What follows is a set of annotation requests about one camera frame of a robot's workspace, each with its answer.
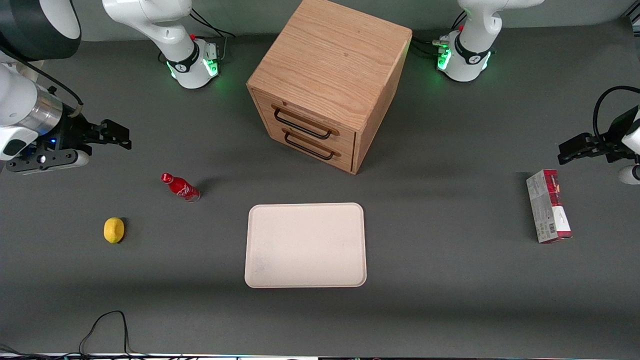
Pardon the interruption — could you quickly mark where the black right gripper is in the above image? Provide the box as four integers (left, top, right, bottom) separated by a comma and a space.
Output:
35, 116, 132, 154

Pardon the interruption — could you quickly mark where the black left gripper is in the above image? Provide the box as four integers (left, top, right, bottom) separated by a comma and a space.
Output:
558, 106, 638, 165

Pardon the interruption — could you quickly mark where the oak wooden drawer cabinet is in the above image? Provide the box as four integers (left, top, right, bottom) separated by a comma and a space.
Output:
246, 0, 413, 175

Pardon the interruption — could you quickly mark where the grey and red carton box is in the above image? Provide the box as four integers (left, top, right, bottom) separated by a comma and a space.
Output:
526, 169, 573, 244

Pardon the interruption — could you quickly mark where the red cola bottle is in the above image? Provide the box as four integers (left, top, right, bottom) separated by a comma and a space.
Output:
160, 172, 201, 203

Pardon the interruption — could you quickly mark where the yellow lemon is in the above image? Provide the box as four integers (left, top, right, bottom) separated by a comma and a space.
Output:
103, 217, 125, 244

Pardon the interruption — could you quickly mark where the beige rectangular tray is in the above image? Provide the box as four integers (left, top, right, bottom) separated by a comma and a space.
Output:
244, 202, 367, 289

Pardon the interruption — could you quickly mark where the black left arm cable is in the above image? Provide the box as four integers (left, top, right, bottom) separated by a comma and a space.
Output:
592, 86, 640, 147

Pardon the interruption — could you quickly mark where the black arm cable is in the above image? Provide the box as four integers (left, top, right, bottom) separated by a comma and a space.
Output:
592, 86, 640, 147
0, 46, 84, 119

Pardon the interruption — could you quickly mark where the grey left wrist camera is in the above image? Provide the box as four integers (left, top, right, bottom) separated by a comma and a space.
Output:
618, 164, 640, 186

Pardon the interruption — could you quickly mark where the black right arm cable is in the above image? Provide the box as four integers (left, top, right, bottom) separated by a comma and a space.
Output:
0, 46, 84, 119

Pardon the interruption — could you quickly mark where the grey metal rail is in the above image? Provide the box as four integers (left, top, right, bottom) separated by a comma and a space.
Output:
622, 0, 640, 27

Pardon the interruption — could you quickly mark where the black base cable bundle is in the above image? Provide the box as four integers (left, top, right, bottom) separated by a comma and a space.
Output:
410, 10, 468, 60
189, 7, 237, 63

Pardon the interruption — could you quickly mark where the thin black table cable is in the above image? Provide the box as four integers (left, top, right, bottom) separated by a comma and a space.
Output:
0, 310, 181, 359

